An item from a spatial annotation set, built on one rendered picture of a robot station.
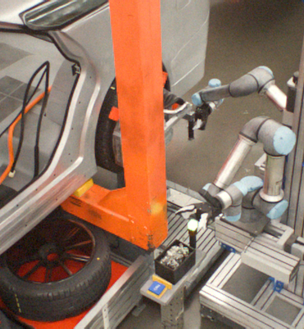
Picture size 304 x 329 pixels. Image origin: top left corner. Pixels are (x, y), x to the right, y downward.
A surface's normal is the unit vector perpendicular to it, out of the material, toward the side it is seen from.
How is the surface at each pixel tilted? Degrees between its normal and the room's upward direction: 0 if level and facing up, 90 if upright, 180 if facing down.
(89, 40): 81
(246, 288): 0
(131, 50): 90
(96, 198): 0
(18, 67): 2
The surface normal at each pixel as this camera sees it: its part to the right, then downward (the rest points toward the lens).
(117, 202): -0.57, 0.54
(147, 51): 0.82, 0.33
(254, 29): -0.04, -0.77
